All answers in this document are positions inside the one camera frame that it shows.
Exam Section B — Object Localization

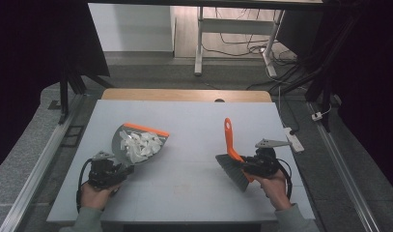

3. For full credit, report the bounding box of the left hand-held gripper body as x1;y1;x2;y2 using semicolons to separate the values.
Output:
87;150;124;189

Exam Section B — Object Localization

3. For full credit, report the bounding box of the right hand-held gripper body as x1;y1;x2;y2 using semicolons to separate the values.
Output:
255;138;293;178

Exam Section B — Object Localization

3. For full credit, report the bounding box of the grey dustpan with orange edge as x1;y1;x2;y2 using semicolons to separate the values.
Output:
111;122;170;166

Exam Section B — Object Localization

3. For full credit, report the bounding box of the pile of white paper scraps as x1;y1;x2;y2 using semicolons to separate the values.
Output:
119;130;164;164

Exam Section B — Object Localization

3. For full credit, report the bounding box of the orange-handled grey brush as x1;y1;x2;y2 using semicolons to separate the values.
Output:
215;117;255;193

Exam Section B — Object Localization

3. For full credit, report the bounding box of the person's left hand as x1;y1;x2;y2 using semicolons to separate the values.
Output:
79;183;120;211

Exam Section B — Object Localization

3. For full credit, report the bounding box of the person's right hand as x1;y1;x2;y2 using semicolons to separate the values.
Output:
255;170;293;212

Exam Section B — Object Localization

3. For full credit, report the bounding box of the white power strip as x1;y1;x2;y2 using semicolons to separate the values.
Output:
283;127;305;154

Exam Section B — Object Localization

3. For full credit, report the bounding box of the wooden table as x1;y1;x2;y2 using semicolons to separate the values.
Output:
100;88;273;103

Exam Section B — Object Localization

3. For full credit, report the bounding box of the black curtain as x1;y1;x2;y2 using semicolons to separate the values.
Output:
277;0;393;197
0;0;111;175

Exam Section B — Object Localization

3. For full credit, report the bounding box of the white panel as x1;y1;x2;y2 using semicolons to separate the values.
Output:
88;3;177;52

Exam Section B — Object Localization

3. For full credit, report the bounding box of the left hand-held gripper black cable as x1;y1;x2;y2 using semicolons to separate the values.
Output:
75;158;95;214

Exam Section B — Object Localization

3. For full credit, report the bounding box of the hand-held gripper black cable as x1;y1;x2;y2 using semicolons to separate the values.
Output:
75;158;95;214
275;158;294;201

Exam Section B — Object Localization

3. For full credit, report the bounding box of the right hand-held gripper black cable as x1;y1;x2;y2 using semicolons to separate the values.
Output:
275;158;294;201

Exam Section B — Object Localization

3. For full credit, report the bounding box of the black floor bracket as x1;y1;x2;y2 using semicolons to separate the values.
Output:
60;125;86;149

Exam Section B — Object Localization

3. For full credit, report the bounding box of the aluminium rail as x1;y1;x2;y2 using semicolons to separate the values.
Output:
308;101;381;232
0;93;85;232

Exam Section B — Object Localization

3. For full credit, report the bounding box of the tangle of black floor cables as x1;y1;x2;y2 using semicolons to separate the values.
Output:
202;8;314;95

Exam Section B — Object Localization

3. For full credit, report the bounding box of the white desk frame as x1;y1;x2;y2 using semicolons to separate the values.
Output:
193;6;286;78

